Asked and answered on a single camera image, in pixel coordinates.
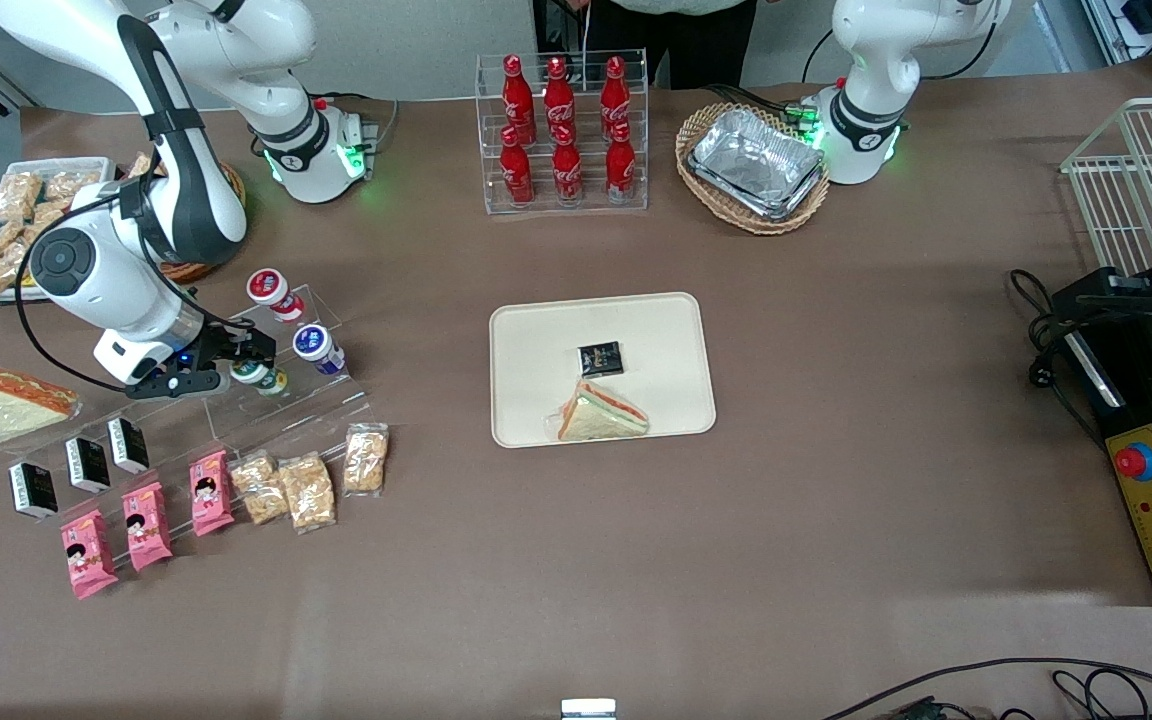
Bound blue lid gum bottle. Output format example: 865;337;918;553
293;324;347;377

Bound red lid gum bottle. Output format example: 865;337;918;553
246;268;306;324

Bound stacked aluminium foil trays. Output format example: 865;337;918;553
688;108;827;220

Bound round wicker snack basket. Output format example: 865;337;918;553
158;160;247;286

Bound small black white box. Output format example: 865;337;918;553
66;437;113;495
9;461;60;520
108;416;151;476

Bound white arm base connector box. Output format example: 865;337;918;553
334;108;383;183

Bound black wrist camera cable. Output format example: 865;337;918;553
14;175;257;393

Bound pink cartoon snack packet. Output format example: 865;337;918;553
122;482;175;573
61;510;121;601
189;450;236;538

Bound white rectangular snack tray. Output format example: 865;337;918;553
0;157;118;302

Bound wicker basket with foil trays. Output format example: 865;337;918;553
676;102;831;237

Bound clear acrylic step display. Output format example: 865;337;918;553
1;284;378;523

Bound green lid gum bottle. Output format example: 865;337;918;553
229;360;290;398

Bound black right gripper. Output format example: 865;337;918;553
126;325;278;401

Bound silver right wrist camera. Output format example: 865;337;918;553
94;338;149;387

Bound grey equipment rack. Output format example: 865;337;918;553
1081;0;1152;86

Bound long black floor cable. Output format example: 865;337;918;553
820;657;1152;720

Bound clear bag nut snack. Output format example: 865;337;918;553
279;452;338;535
231;451;290;527
343;423;391;498

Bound black arm base cable bundle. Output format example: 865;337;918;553
706;84;842;133

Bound white wire basket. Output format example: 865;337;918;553
1060;95;1152;277

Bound red cola bottle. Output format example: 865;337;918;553
600;56;632;141
550;125;584;206
543;57;577;143
604;122;637;206
502;55;537;147
499;125;535;208

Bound standing person torso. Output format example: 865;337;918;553
584;0;759;91

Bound beige plastic tray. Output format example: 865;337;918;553
490;292;717;449

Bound clear acrylic bottle rack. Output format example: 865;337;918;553
476;50;650;215

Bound wrapped triangle sandwich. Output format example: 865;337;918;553
0;365;83;446
546;378;651;443

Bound black power cable with plug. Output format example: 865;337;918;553
1010;268;1073;392

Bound black square snack packet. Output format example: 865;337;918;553
579;342;627;377

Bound looped black cable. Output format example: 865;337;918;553
1051;668;1152;720

